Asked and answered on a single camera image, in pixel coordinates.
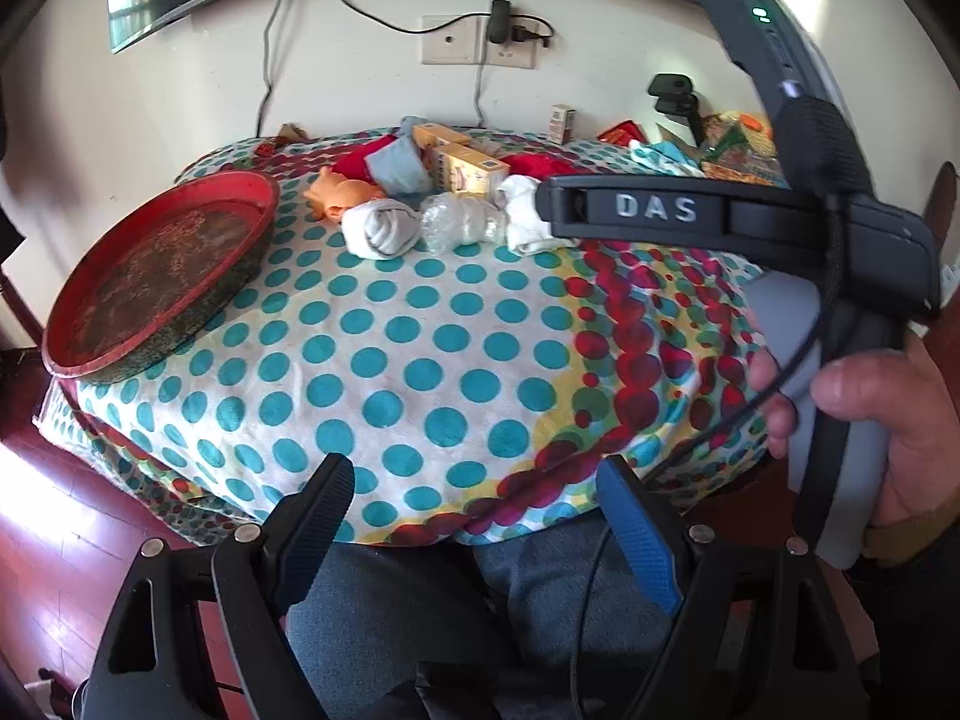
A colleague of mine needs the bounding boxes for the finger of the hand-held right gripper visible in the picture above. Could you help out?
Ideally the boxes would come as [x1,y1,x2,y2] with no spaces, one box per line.
[535,174,788,256]

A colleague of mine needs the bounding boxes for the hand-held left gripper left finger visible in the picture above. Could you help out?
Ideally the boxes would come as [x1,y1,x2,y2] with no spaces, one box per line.
[79,452,357,720]

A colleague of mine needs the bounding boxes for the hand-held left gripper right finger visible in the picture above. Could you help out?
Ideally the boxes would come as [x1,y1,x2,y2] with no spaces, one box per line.
[596,454,882,720]

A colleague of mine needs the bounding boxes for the large white sock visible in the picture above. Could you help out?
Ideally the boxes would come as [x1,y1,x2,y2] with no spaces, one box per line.
[495,175,578,256]

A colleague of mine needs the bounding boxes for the red sock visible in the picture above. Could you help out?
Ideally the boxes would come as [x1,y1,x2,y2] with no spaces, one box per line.
[332,136,398,182]
[499,152,575,182]

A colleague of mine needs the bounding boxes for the yellow medicine box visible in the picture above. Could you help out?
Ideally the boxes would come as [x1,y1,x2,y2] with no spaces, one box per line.
[412,122,470,164]
[427,142,509,196]

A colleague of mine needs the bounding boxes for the grey sock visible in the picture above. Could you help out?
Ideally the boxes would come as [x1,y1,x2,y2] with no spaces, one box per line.
[367,136,436,200]

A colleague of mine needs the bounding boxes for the small white sock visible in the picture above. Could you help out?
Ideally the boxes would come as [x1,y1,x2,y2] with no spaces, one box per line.
[341,197,422,262]

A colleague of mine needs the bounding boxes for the orange rubber toy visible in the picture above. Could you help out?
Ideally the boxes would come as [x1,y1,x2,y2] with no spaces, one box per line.
[304,167,376,224]

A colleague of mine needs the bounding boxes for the round red tray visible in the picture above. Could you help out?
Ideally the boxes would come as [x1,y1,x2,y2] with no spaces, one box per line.
[41,171,281,385]

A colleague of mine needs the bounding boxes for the person's right forearm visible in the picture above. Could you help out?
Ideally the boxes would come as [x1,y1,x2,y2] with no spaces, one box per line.
[847,499,960,720]

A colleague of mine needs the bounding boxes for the person's right hand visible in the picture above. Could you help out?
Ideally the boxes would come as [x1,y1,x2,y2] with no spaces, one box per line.
[748,330,960,548]

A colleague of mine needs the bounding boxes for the pile of snack bags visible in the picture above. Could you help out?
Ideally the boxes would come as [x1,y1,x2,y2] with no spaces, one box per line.
[701,111,788,188]

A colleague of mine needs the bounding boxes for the light blue white cloth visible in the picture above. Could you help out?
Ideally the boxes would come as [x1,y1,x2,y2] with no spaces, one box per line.
[628,139,706,179]

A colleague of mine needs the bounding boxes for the person's legs in jeans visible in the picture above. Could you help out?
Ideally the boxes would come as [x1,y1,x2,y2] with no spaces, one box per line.
[287,516,680,720]

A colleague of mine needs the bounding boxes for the clear plastic bag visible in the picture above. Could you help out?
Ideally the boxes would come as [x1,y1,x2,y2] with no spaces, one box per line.
[420,191,505,250]

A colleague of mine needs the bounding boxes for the polka-dot blanket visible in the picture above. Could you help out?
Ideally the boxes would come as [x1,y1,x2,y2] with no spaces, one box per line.
[34,131,811,548]

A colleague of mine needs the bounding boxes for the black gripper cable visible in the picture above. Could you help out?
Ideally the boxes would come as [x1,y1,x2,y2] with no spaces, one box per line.
[574,195,845,720]

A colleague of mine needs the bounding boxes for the white power wall outlet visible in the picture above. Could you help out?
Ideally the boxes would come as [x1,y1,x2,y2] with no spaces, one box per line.
[481,15,541,68]

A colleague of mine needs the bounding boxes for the white coax wall socket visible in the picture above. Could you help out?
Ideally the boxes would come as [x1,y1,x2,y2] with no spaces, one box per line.
[421,13,483,65]

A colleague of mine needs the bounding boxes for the thin black looping cable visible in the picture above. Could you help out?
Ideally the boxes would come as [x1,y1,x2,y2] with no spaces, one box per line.
[328,0,490,35]

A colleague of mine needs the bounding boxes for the thick black screen cable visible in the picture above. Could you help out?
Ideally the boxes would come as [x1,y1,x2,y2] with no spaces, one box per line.
[256,0,292,137]

